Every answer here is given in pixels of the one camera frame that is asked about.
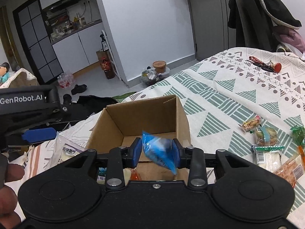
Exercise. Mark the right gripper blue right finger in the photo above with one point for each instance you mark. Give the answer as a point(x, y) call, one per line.
point(193, 159)

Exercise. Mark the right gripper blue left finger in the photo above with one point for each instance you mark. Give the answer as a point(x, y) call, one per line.
point(119, 159)

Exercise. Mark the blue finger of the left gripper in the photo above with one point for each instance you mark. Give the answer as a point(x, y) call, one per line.
point(39, 135)

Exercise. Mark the orange snack packet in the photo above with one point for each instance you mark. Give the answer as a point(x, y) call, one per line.
point(135, 176)

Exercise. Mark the purple snack packet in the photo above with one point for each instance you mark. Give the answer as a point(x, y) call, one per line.
point(64, 150)

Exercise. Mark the round cookie snack pack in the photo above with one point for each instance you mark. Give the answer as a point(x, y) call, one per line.
point(266, 136)

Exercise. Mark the white cake snack pack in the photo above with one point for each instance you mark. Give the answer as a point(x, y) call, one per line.
point(268, 157)

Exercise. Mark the orange biscuit snack pack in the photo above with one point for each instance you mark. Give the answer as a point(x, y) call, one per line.
point(291, 170)

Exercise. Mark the green candy wrapper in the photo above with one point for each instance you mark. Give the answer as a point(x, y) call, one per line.
point(298, 135)

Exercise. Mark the blue green snack packet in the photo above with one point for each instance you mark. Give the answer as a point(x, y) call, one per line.
point(101, 176)

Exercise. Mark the person's left hand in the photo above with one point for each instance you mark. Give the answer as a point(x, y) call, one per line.
point(9, 200)

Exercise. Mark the brown cardboard box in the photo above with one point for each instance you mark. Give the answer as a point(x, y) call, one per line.
point(120, 124)

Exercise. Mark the dotted cloth covered table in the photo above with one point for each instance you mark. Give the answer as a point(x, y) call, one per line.
point(20, 78)

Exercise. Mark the cartoon doll figure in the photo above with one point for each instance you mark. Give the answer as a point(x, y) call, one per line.
point(4, 72)

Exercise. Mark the black shoe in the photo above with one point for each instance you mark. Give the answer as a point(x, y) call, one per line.
point(78, 89)
point(67, 99)

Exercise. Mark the water bottle pack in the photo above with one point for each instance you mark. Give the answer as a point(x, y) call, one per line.
point(65, 80)

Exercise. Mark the black clothes on floor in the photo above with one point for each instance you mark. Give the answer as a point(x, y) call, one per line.
point(84, 107)

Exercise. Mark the patterned bed blanket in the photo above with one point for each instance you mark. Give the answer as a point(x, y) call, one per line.
point(223, 91)

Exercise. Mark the white kitchen cabinet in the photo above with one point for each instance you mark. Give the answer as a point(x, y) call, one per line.
point(78, 50)

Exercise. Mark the plastic bag on floor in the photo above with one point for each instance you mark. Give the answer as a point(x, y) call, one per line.
point(150, 76)

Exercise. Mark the brown lidded pot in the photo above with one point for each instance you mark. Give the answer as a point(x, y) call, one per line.
point(159, 66)

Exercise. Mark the black spray bottle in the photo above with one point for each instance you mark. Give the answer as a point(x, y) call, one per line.
point(104, 43)

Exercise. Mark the grey door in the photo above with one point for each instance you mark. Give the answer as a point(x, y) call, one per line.
point(211, 32)

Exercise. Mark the pink clothing pile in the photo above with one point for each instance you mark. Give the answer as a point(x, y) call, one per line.
point(291, 38)

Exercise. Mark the black jacket on chair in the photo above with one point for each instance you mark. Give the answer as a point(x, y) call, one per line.
point(254, 20)

